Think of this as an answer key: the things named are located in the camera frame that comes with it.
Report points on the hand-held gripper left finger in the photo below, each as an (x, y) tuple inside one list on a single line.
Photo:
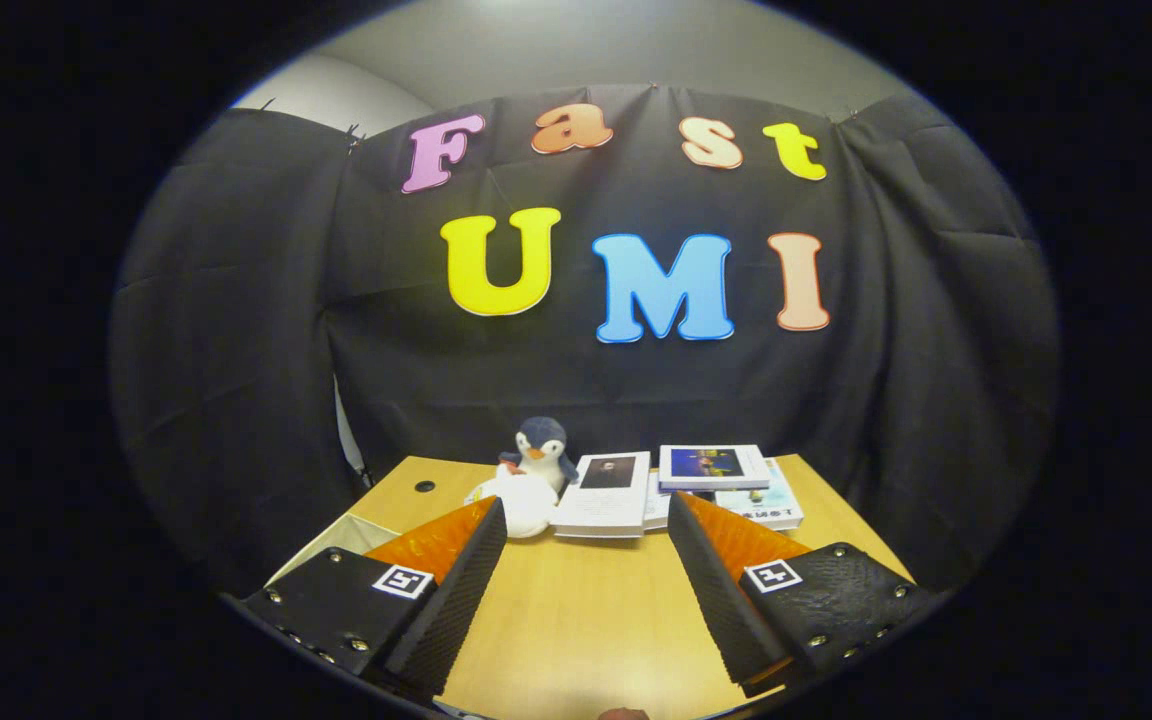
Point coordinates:
[(446, 620)]

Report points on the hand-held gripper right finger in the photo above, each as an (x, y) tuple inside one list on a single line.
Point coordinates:
[(726, 620)]

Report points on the beige fabric storage box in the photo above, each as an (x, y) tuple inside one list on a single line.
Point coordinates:
[(351, 530)]

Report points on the pale teal cover book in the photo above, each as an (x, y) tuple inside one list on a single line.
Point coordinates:
[(771, 508)]

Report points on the plain white book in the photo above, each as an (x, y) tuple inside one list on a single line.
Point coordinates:
[(658, 500)]

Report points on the white round plush toy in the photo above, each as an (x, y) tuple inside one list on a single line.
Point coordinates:
[(526, 505)]

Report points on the white book with blue picture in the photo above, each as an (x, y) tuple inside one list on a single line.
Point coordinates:
[(714, 465)]

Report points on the white book with portrait cover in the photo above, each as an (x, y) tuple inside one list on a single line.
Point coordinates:
[(604, 495)]

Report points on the grey penguin plush toy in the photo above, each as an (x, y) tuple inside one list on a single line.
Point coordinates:
[(541, 445)]

